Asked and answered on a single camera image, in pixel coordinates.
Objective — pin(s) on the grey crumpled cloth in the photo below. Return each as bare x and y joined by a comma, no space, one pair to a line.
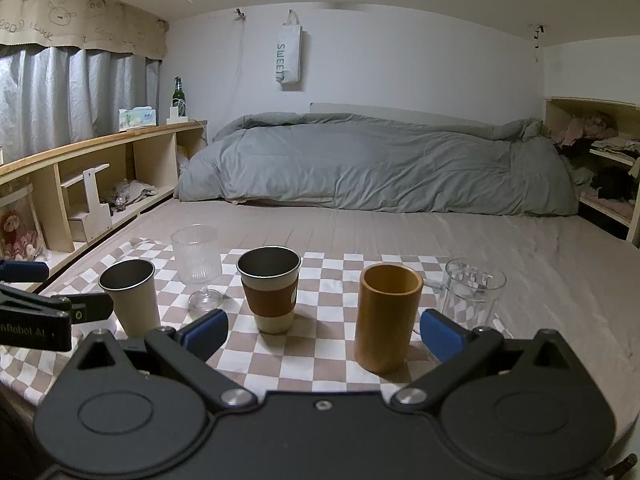
127,192

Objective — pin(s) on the plush toy in clear bag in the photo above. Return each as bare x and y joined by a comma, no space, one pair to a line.
17,230

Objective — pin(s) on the small wooden stand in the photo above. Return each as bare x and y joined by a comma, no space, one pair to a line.
90,210

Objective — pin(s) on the grey duvet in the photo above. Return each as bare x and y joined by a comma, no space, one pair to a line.
375,165

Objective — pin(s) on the green glass bottle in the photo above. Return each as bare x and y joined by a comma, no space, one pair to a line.
179,97

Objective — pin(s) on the tissue box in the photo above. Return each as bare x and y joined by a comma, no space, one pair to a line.
136,117

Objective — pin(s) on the clear glass mug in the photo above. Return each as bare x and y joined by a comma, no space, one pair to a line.
472,295

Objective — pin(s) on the beige printed valance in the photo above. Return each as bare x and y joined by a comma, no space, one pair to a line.
75,20

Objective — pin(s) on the clear ribbed stemmed glass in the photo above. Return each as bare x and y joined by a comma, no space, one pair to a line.
197,255

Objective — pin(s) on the cup with brown sleeve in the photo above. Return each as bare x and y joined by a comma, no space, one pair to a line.
270,300

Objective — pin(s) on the brown wooden cup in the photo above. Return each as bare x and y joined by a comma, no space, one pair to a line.
387,320

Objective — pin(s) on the black ceiling clip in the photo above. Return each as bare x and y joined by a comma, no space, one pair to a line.
538,35

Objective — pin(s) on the wooden bedside shelf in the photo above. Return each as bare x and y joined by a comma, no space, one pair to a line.
125,140

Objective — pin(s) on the brown checkered cloth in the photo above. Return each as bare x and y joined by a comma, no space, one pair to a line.
320,330

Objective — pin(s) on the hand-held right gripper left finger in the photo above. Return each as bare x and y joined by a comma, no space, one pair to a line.
205,332

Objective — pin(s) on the white metal cup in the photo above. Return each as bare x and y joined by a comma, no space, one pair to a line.
132,300

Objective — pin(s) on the wall hook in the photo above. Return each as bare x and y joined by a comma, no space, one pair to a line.
241,14

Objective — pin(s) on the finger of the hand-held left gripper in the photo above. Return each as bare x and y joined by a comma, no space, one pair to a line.
22,271
87,307

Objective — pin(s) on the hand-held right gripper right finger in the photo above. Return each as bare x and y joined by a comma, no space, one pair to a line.
442,337

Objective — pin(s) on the white hanging tote bag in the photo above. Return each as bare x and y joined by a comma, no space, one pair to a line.
288,52

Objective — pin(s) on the grey curtain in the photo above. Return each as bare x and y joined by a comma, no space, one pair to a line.
50,95

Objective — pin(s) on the pile of clothes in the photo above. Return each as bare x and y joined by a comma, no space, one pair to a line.
590,132

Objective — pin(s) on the wooden clothes shelf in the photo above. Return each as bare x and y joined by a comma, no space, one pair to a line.
607,207

